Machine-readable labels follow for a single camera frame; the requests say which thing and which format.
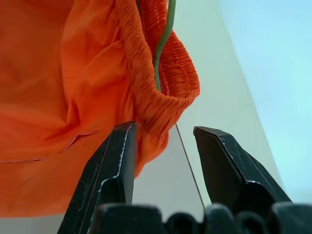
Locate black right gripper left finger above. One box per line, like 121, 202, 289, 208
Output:
57, 121, 138, 234

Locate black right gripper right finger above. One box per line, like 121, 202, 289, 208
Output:
193, 126, 292, 215

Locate orange shorts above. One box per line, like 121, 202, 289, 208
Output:
0, 0, 201, 219

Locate green drawstring cord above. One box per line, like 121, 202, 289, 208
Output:
154, 0, 176, 93

